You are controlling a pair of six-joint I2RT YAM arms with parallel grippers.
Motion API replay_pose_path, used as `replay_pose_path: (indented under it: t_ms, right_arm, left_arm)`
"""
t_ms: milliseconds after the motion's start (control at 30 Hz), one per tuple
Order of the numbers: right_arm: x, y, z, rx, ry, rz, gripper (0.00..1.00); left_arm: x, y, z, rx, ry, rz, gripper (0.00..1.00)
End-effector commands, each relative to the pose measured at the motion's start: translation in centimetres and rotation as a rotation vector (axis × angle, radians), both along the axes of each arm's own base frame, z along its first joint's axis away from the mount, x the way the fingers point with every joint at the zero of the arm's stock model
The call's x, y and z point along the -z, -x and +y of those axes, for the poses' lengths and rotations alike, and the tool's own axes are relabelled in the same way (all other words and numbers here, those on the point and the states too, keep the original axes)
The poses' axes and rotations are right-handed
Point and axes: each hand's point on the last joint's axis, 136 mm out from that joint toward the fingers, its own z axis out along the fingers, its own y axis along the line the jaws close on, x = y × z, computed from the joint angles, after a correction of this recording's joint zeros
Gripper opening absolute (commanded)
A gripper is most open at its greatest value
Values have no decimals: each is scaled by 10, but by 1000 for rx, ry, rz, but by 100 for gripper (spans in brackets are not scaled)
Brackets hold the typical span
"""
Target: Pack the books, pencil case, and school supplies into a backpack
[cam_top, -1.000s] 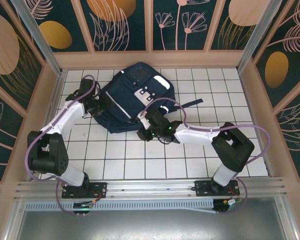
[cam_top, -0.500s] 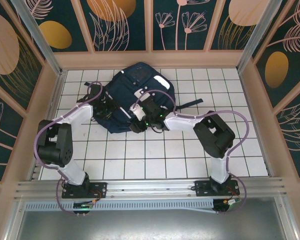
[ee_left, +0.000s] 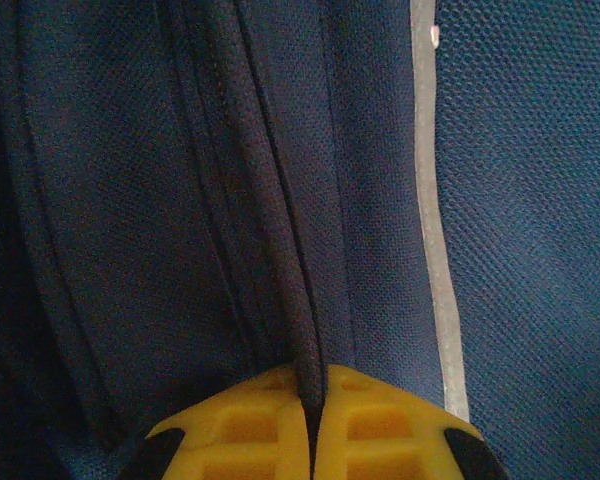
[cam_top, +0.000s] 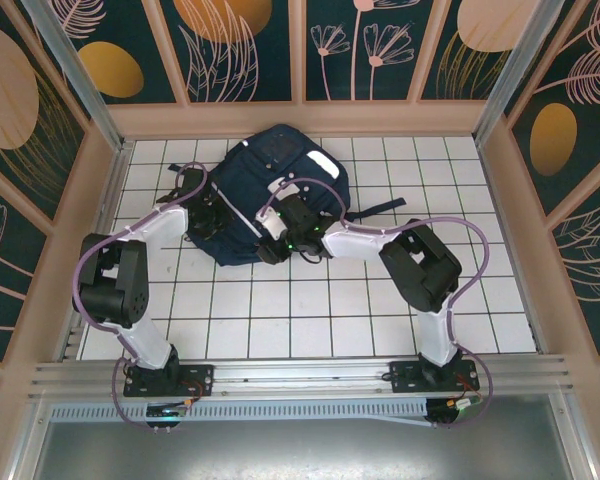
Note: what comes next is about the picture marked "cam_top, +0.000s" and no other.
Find navy blue backpack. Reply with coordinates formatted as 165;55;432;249
199;123;407;268

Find grey metal shelf panel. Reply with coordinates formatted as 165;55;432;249
32;419;589;480

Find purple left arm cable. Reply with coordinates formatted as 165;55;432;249
72;160;211;431

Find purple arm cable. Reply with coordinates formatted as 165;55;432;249
259;177;492;431
72;160;211;431

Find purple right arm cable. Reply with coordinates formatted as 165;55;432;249
259;177;492;431

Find aluminium side rail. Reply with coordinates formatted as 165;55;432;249
59;141;133;362
476;139;550;357

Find aluminium mounting rail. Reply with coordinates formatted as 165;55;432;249
28;353;577;399

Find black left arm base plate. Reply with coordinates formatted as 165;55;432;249
123;363;216;399

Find grey slotted cable duct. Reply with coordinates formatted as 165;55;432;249
49;397;431;426

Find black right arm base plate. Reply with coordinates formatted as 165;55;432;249
388;360;481;396

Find aluminium frame post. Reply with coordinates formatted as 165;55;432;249
472;0;580;146
22;0;129;154

